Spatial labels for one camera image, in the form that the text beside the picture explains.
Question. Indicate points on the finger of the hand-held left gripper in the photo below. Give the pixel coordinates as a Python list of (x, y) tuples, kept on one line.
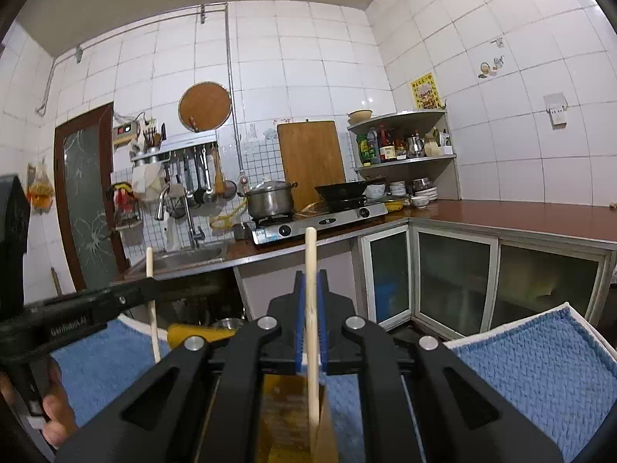
[(135, 293)]

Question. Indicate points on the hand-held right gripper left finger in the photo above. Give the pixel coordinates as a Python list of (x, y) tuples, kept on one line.
[(301, 328)]

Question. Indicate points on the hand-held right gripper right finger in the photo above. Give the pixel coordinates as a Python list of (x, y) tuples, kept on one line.
[(324, 330)]

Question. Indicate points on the wooden chopstick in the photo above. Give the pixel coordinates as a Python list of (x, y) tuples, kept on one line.
[(154, 333), (312, 260)]

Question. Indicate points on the yellow utensil holder box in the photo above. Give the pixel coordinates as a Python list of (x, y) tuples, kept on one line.
[(284, 415)]

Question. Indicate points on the person's left hand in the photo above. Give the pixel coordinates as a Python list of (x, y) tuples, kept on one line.
[(60, 415)]

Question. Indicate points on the steel sink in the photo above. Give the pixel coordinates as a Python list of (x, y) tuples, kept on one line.
[(188, 256)]

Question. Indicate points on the white bottle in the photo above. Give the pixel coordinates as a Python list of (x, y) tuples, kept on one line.
[(172, 236)]

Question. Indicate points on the steel basin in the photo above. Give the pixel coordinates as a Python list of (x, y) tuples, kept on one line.
[(226, 324)]

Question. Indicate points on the narrow glass cabinet door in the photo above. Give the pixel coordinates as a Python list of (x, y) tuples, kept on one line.
[(388, 275)]

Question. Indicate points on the steel faucet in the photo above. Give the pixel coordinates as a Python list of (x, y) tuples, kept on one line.
[(190, 222)]

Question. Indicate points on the steel gas stove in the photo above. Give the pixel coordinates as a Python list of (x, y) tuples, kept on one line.
[(308, 226)]

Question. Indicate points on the brown frosted glass door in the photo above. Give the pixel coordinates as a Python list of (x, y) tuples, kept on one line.
[(86, 193)]

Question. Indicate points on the white hanging cloth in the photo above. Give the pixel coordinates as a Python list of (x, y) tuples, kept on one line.
[(147, 181)]

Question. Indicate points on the steel cup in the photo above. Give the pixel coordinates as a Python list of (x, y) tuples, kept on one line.
[(242, 231)]

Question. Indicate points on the black ladle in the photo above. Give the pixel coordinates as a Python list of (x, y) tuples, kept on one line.
[(198, 195)]

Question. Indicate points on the steel ladle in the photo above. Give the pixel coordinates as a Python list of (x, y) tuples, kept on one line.
[(209, 196)]

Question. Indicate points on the steel pot with lid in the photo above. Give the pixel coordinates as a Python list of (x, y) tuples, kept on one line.
[(270, 200)]

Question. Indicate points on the hanging plastic bag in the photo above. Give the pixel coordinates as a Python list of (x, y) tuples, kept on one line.
[(39, 193)]

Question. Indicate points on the wooden spatula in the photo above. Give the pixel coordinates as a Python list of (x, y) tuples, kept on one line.
[(219, 185)]

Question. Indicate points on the black wok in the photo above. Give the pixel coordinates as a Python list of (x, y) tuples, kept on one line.
[(342, 190)]

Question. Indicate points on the small steel strainer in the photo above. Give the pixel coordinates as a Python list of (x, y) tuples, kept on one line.
[(230, 188)]

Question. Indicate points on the white bowl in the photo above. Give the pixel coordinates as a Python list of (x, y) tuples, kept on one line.
[(376, 191)]

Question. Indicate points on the clear bottle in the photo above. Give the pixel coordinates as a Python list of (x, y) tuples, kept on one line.
[(242, 185)]

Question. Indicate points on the steel utensil rack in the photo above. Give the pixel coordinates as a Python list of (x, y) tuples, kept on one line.
[(178, 147)]

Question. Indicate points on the utensil cup with chopsticks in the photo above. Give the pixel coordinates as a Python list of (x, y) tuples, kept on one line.
[(152, 140)]

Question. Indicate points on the stack of white plates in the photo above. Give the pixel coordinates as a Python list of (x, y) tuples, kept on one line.
[(397, 189)]

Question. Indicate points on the cream power strip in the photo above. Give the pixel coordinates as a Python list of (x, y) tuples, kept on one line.
[(124, 134)]

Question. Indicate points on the wooden cutting board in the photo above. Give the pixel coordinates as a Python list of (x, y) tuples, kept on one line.
[(311, 164)]

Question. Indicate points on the stack of white bowls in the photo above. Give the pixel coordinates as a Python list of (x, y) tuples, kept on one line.
[(424, 197)]

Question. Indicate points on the steel bowl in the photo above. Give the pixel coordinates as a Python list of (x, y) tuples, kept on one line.
[(422, 184)]

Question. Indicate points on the green bottle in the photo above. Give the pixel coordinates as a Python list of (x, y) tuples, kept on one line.
[(362, 152)]

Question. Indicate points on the steel corner shelf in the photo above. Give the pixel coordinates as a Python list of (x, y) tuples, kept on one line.
[(405, 161)]

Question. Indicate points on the yellow label oil bottle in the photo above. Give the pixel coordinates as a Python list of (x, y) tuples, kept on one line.
[(373, 147)]

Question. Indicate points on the red sauce bottle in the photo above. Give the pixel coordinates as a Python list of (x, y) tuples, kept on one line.
[(386, 147)]

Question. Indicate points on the small dark sauce bottle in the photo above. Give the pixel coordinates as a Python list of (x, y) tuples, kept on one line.
[(400, 149)]

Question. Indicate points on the round wooden lid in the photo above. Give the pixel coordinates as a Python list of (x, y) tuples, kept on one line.
[(205, 106)]

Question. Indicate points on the blue woven towel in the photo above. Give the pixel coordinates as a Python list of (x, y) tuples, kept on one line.
[(520, 376)]

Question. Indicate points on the steel kettle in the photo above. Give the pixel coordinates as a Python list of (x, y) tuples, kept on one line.
[(414, 148)]

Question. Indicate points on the cream jar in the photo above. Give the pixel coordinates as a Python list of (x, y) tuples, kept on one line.
[(431, 147)]

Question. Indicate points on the cream bowl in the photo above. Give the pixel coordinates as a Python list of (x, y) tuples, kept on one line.
[(360, 116)]

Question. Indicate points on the small white box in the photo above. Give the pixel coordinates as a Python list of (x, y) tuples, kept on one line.
[(446, 140)]

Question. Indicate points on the wide glass cabinet door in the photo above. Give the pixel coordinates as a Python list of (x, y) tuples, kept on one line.
[(549, 284)]

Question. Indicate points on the metal wall pipe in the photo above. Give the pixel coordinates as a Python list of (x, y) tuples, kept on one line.
[(231, 82)]

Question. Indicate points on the yellow wall poster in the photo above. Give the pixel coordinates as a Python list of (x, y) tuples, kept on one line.
[(425, 90)]

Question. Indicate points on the white wall socket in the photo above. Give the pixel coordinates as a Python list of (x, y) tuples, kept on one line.
[(556, 112)]

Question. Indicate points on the small wall sticker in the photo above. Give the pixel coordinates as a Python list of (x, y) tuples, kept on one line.
[(498, 43)]

